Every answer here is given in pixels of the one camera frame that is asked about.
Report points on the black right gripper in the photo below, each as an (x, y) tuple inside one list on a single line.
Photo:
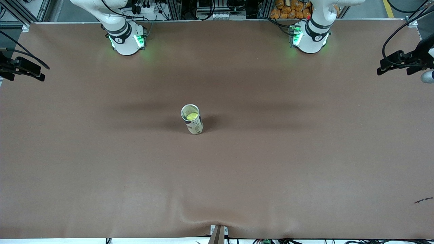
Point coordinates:
[(4, 64)]

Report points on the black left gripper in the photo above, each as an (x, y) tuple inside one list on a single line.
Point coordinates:
[(417, 58)]

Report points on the plain yellow tennis ball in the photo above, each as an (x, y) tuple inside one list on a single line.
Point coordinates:
[(192, 117)]

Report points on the blue white tennis ball can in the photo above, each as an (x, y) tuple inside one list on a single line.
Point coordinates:
[(196, 128)]

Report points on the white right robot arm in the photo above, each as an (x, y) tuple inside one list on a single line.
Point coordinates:
[(123, 40)]

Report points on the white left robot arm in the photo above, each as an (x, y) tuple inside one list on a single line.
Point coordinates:
[(312, 40)]

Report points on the yellow floor tape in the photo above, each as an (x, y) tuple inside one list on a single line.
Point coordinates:
[(389, 8)]

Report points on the pile of orange objects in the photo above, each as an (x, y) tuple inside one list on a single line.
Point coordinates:
[(288, 10)]

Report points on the white power strip with plugs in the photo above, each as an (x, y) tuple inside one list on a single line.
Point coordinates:
[(144, 8)]

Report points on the white terminal strip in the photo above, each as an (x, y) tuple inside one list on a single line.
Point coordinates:
[(223, 16)]

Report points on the small green connector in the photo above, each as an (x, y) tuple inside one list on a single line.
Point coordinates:
[(266, 241)]

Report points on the aluminium frame post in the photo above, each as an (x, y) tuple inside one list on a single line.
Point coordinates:
[(20, 12), (415, 21)]

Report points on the table edge clamp bracket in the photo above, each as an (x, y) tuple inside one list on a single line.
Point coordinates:
[(218, 234)]

